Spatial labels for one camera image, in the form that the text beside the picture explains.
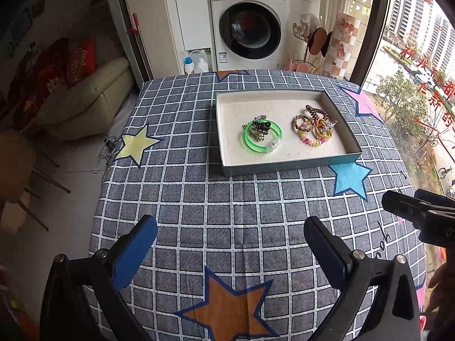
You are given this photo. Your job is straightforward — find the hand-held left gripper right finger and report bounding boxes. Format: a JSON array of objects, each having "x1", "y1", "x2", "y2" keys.
[{"x1": 303, "y1": 215, "x2": 422, "y2": 341}]

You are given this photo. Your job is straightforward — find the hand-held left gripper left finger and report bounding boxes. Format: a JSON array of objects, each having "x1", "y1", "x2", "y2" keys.
[{"x1": 39, "y1": 214, "x2": 159, "y2": 341}]

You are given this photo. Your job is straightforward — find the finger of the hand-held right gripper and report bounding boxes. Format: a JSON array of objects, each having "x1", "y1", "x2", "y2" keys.
[
  {"x1": 414, "y1": 189, "x2": 455, "y2": 213},
  {"x1": 381, "y1": 190, "x2": 455, "y2": 246}
]

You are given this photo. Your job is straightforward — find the pastel spiral hair tie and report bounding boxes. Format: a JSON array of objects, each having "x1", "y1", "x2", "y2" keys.
[{"x1": 298, "y1": 117, "x2": 329, "y2": 148}]

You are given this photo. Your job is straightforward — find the yellow flower hair tie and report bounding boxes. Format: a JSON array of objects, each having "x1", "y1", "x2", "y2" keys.
[{"x1": 313, "y1": 117, "x2": 335, "y2": 139}]

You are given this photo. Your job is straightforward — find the green translucent bangle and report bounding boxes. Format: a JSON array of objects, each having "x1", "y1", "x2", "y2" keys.
[{"x1": 243, "y1": 121, "x2": 283, "y2": 154}]

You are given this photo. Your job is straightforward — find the brown braided hair tie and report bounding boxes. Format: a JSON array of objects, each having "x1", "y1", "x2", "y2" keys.
[{"x1": 292, "y1": 114, "x2": 313, "y2": 132}]

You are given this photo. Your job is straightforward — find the black hair claw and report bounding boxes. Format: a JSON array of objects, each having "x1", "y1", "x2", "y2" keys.
[{"x1": 247, "y1": 118, "x2": 272, "y2": 141}]

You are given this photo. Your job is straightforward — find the shallow cardboard box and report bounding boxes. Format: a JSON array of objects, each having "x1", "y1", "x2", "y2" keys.
[{"x1": 215, "y1": 89, "x2": 363, "y2": 177}]

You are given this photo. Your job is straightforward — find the person's right hand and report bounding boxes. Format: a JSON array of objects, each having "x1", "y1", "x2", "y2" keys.
[{"x1": 427, "y1": 263, "x2": 455, "y2": 313}]

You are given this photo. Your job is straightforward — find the grey checked star tablecloth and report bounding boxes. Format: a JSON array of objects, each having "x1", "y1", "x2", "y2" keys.
[{"x1": 85, "y1": 69, "x2": 427, "y2": 341}]

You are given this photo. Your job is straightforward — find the chair with metal legs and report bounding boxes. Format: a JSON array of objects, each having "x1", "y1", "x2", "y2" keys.
[{"x1": 0, "y1": 131, "x2": 72, "y2": 231}]

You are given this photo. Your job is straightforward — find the cream sofa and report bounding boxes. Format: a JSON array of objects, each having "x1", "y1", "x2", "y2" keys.
[{"x1": 36, "y1": 56, "x2": 137, "y2": 141}]

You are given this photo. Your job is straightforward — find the pink checked box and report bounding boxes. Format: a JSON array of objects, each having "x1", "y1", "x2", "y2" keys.
[{"x1": 322, "y1": 11, "x2": 361, "y2": 79}]

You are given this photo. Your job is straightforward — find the brown oval pads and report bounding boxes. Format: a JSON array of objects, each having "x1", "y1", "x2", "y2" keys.
[{"x1": 307, "y1": 28, "x2": 335, "y2": 57}]

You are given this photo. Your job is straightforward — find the red patterned cushion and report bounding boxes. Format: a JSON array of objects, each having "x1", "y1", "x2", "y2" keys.
[{"x1": 7, "y1": 36, "x2": 96, "y2": 121}]

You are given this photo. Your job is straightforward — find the white cloth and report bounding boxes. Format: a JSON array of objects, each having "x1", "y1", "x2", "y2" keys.
[{"x1": 299, "y1": 13, "x2": 322, "y2": 32}]

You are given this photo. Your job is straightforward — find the white washing machine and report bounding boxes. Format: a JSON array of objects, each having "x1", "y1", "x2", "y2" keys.
[{"x1": 208, "y1": 0, "x2": 292, "y2": 73}]

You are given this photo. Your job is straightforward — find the white tall cabinet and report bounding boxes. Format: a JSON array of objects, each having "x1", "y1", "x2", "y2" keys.
[{"x1": 171, "y1": 0, "x2": 214, "y2": 75}]

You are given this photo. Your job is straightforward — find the black cable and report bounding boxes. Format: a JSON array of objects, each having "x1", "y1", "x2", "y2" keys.
[{"x1": 98, "y1": 136, "x2": 123, "y2": 162}]

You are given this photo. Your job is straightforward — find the brown spiral hair tie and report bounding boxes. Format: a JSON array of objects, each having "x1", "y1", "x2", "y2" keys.
[{"x1": 305, "y1": 104, "x2": 329, "y2": 121}]

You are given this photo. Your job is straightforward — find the dark window frame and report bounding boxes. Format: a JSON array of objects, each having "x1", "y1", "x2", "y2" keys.
[{"x1": 350, "y1": 0, "x2": 392, "y2": 95}]

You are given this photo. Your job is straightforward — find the red-handled mop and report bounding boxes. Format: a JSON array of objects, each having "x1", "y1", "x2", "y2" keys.
[{"x1": 128, "y1": 13, "x2": 152, "y2": 80}]

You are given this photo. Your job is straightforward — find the gold wire rack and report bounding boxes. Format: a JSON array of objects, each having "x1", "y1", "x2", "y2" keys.
[{"x1": 284, "y1": 21, "x2": 336, "y2": 75}]

